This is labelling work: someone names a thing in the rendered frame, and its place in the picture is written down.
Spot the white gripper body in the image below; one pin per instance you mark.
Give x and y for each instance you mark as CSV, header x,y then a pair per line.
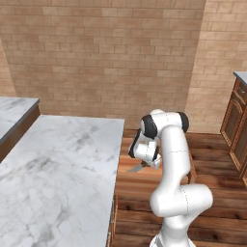
x,y
156,162

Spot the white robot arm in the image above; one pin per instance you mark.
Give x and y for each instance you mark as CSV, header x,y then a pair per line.
x,y
173,167

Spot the open wooden drawer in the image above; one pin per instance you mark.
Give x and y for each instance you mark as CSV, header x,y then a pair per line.
x,y
141,178

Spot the brown wooden cupboard run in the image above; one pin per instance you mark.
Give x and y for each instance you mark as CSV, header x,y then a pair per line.
x,y
236,128

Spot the wooden counter cabinet with marble top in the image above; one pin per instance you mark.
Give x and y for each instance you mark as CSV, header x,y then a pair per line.
x,y
19,128

